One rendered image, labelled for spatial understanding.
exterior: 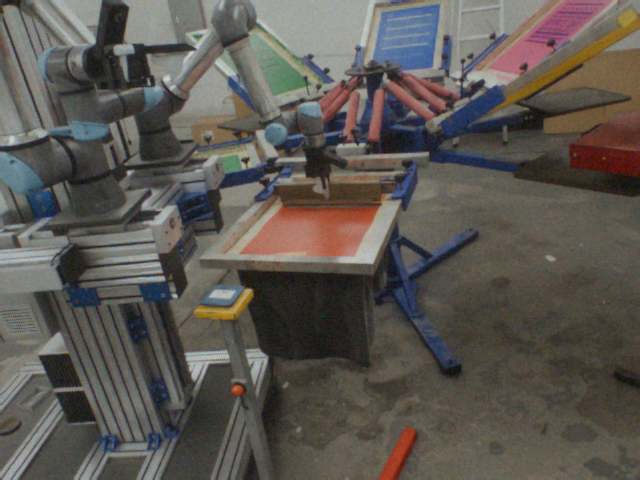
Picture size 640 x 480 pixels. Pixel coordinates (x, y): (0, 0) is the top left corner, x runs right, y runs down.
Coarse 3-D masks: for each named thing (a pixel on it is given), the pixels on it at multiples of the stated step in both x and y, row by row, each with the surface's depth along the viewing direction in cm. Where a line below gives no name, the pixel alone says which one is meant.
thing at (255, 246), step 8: (280, 208) 216; (288, 208) 215; (296, 208) 214; (304, 208) 213; (312, 208) 212; (320, 208) 210; (272, 216) 210; (280, 216) 209; (264, 224) 204; (272, 224) 203; (264, 232) 197; (256, 240) 192; (264, 240) 191; (248, 248) 187; (256, 248) 186; (264, 248) 185; (272, 248) 184; (280, 248) 183; (288, 248) 183; (296, 248) 182
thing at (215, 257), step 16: (304, 176) 237; (336, 176) 231; (352, 176) 229; (368, 176) 227; (256, 208) 210; (400, 208) 196; (240, 224) 198; (384, 224) 180; (224, 240) 187; (384, 240) 171; (208, 256) 177; (224, 256) 175; (240, 256) 174; (256, 256) 172; (272, 256) 170; (288, 256) 169; (304, 256) 167; (320, 256) 166; (336, 256) 164; (368, 256) 161; (320, 272) 164; (336, 272) 163; (352, 272) 161; (368, 272) 159
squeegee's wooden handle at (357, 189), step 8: (280, 184) 213; (288, 184) 211; (296, 184) 210; (304, 184) 209; (312, 184) 208; (328, 184) 206; (336, 184) 205; (344, 184) 204; (352, 184) 203; (360, 184) 202; (368, 184) 201; (376, 184) 200; (280, 192) 214; (288, 192) 213; (296, 192) 212; (304, 192) 210; (312, 192) 209; (336, 192) 206; (344, 192) 205; (352, 192) 204; (360, 192) 203; (368, 192) 202; (376, 192) 201; (376, 200) 203
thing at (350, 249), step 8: (328, 208) 209; (336, 208) 208; (344, 208) 207; (352, 208) 206; (360, 208) 205; (368, 208) 204; (376, 208) 203; (368, 216) 197; (360, 224) 192; (368, 224) 191; (352, 232) 187; (360, 232) 186; (352, 240) 181; (360, 240) 180; (304, 248) 181; (312, 248) 180; (320, 248) 179; (328, 248) 178; (336, 248) 177; (344, 248) 177; (352, 248) 176; (344, 256) 172; (352, 256) 171
